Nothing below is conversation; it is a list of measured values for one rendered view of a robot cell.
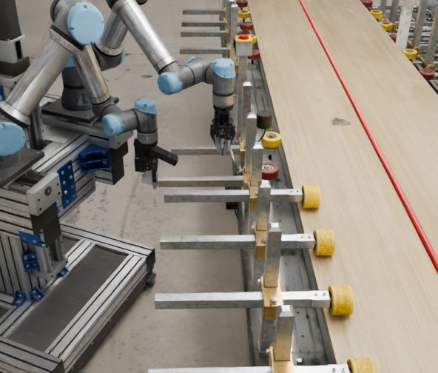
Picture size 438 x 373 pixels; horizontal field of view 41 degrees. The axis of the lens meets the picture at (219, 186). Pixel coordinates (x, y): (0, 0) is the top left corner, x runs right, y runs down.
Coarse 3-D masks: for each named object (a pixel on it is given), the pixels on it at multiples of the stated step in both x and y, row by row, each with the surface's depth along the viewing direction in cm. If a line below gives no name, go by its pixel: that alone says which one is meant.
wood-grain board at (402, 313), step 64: (256, 0) 416; (320, 0) 418; (320, 64) 314; (384, 64) 314; (320, 128) 252; (384, 128) 252; (320, 192) 210; (384, 192) 210; (320, 256) 180; (384, 256) 180; (384, 320) 158
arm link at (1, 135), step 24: (72, 0) 177; (72, 24) 172; (96, 24) 177; (48, 48) 176; (72, 48) 177; (48, 72) 177; (24, 96) 177; (0, 120) 176; (24, 120) 179; (0, 144) 177
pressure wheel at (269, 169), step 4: (264, 164) 225; (268, 164) 225; (272, 164) 225; (264, 168) 223; (268, 168) 223; (272, 168) 223; (276, 168) 223; (264, 172) 220; (268, 172) 220; (272, 172) 220; (276, 172) 221; (264, 176) 221; (268, 176) 221; (272, 176) 221; (276, 176) 222; (268, 180) 222
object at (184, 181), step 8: (184, 176) 226; (192, 176) 226; (200, 176) 226; (208, 176) 226; (216, 176) 226; (224, 176) 226; (232, 176) 226; (240, 176) 226; (160, 184) 224; (168, 184) 224; (176, 184) 224; (184, 184) 225; (192, 184) 225; (200, 184) 225; (208, 184) 225; (216, 184) 225; (224, 184) 225; (232, 184) 225; (240, 184) 225; (272, 184) 225
